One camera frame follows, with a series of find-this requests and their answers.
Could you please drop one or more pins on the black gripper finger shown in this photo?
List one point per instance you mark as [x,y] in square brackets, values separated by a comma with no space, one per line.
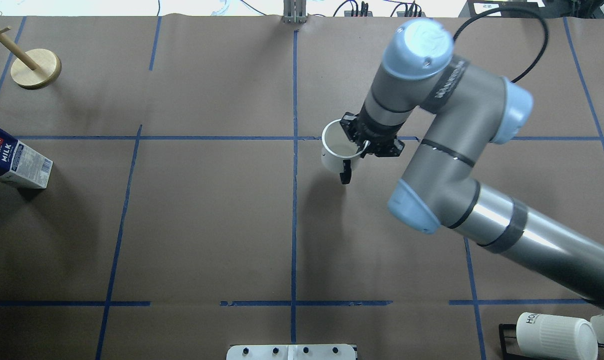
[346,171]

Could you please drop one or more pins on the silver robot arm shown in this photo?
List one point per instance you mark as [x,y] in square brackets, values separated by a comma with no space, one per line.
[473,109]

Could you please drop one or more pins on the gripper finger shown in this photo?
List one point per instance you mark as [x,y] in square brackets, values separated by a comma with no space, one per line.
[362,149]

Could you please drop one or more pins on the wooden mug tree stand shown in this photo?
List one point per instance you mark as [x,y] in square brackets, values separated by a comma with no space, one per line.
[32,69]

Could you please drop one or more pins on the white smiley mug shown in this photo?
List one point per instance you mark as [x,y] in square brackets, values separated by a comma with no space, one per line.
[337,148]

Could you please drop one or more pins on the white ribbed mug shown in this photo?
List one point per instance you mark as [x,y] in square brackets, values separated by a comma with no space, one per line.
[551,337]

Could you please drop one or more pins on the black power box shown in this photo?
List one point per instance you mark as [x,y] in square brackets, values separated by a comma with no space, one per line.
[508,8]

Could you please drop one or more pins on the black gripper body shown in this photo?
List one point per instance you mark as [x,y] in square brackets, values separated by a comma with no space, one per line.
[373,131]

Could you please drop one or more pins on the aluminium frame post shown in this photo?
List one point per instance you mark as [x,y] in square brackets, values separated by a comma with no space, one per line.
[294,11]

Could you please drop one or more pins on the white camera pole base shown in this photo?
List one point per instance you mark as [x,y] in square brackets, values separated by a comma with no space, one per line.
[327,351]

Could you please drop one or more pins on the blue white milk carton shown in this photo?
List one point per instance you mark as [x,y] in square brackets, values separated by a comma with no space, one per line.
[21,166]

